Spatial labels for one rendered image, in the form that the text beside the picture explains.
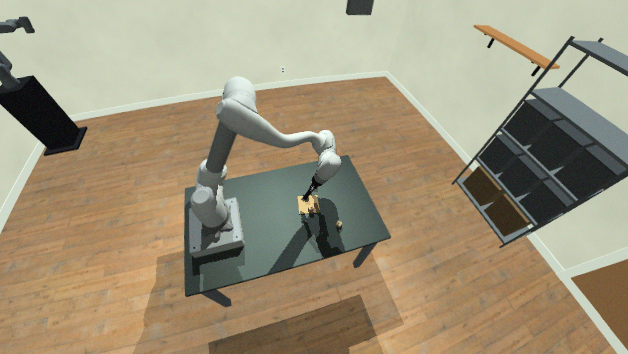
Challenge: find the tan square mat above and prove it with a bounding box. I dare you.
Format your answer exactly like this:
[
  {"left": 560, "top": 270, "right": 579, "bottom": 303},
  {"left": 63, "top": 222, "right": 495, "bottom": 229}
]
[{"left": 298, "top": 195, "right": 320, "bottom": 214}]

